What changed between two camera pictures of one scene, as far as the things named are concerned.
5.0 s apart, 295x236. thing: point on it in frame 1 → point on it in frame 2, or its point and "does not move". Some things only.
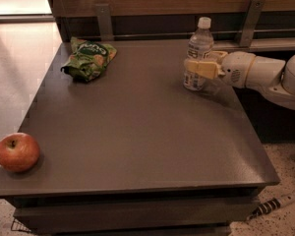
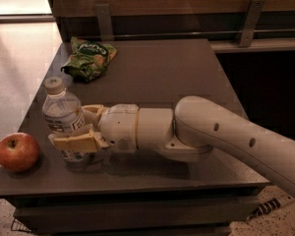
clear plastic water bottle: x=200 y=48 → x=63 y=113
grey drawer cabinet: x=134 y=152 does not move
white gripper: x=235 y=67 → x=118 y=127
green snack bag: x=88 y=59 does not move
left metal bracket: x=104 y=22 does not move
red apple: x=17 y=152 does not move
